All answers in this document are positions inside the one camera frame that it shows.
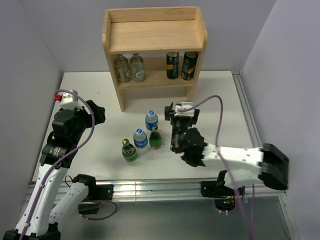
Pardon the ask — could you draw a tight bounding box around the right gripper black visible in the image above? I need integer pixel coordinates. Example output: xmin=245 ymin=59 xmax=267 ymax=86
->
xmin=165 ymin=104 xmax=201 ymax=151

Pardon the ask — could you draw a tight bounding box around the green glass bottle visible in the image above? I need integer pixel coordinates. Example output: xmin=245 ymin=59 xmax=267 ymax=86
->
xmin=121 ymin=138 xmax=138 ymax=162
xmin=149 ymin=125 xmax=162 ymax=150

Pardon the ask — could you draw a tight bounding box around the green glass bottle front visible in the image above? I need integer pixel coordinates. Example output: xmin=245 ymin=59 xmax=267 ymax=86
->
xmin=121 ymin=138 xmax=138 ymax=162

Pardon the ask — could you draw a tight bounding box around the dark beverage can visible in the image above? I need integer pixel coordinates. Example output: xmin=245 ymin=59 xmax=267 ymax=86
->
xmin=181 ymin=51 xmax=198 ymax=81
xmin=166 ymin=52 xmax=179 ymax=79

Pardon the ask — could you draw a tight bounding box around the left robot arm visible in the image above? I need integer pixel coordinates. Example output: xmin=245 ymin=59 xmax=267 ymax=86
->
xmin=3 ymin=100 xmax=106 ymax=240

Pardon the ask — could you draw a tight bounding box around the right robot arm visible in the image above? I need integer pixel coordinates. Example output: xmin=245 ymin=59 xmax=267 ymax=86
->
xmin=164 ymin=101 xmax=290 ymax=195

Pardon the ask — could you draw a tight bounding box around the wooden two-tier shelf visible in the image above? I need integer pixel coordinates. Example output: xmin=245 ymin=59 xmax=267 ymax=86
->
xmin=101 ymin=6 xmax=208 ymax=112

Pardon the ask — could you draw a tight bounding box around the water bottle blue label rear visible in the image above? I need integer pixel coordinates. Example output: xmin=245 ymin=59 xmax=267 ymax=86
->
xmin=145 ymin=110 xmax=159 ymax=137

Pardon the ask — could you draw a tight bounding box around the water bottle blue label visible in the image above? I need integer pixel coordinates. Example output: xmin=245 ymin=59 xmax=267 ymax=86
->
xmin=133 ymin=128 xmax=148 ymax=149
xmin=145 ymin=110 xmax=159 ymax=137

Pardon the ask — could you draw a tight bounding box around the water bottle blue label front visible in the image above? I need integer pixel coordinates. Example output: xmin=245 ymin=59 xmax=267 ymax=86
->
xmin=133 ymin=128 xmax=148 ymax=149

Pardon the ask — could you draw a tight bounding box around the clear glass bottle left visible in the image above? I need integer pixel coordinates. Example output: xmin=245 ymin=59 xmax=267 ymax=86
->
xmin=114 ymin=54 xmax=131 ymax=83

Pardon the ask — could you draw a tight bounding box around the clear glass bottle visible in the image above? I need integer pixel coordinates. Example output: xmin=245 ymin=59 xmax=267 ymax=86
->
xmin=130 ymin=53 xmax=145 ymax=83
xmin=114 ymin=54 xmax=131 ymax=83

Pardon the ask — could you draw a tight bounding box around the clear glass bottle right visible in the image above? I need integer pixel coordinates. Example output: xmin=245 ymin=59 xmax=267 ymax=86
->
xmin=130 ymin=53 xmax=145 ymax=83

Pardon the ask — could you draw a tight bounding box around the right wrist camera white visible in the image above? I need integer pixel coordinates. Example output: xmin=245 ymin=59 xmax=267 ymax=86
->
xmin=173 ymin=100 xmax=195 ymax=118

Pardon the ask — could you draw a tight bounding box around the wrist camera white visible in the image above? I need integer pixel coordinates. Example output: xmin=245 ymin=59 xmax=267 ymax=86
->
xmin=173 ymin=100 xmax=195 ymax=118
xmin=53 ymin=92 xmax=82 ymax=110

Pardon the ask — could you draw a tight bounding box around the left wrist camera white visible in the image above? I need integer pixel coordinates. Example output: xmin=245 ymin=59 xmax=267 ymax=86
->
xmin=53 ymin=92 xmax=82 ymax=110

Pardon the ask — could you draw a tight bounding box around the aluminium front rail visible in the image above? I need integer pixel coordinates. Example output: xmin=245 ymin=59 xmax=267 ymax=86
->
xmin=24 ymin=177 xmax=286 ymax=203

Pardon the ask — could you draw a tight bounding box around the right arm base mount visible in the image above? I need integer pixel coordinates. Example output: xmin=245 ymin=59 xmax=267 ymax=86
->
xmin=200 ymin=180 xmax=246 ymax=216

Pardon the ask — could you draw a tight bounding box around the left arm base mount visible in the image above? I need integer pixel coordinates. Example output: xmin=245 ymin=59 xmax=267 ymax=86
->
xmin=78 ymin=184 xmax=114 ymax=217

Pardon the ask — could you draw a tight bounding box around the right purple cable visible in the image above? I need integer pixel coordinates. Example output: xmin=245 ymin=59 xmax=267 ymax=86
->
xmin=179 ymin=95 xmax=256 ymax=240

